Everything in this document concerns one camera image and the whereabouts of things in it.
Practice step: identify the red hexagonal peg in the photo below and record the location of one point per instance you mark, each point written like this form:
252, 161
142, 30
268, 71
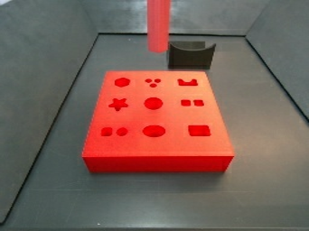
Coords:
158, 14

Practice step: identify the red shape-sorting block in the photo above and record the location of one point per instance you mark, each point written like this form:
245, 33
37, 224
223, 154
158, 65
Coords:
157, 123

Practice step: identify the black curved cradle holder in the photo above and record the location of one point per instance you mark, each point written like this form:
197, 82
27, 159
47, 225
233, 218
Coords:
190, 55

